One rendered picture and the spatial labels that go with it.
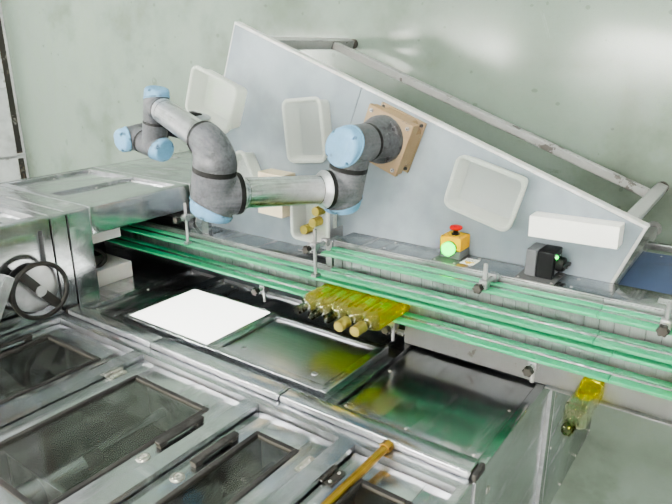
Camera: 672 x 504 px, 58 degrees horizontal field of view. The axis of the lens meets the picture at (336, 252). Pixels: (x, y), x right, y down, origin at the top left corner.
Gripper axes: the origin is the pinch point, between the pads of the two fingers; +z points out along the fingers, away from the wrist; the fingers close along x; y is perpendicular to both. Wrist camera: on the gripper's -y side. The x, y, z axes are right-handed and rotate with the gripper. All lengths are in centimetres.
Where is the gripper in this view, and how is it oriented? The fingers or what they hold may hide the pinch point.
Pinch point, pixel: (209, 119)
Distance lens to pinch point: 224.4
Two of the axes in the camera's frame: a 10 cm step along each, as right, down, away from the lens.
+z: 6.1, -3.6, 7.0
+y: -7.7, -4.7, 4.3
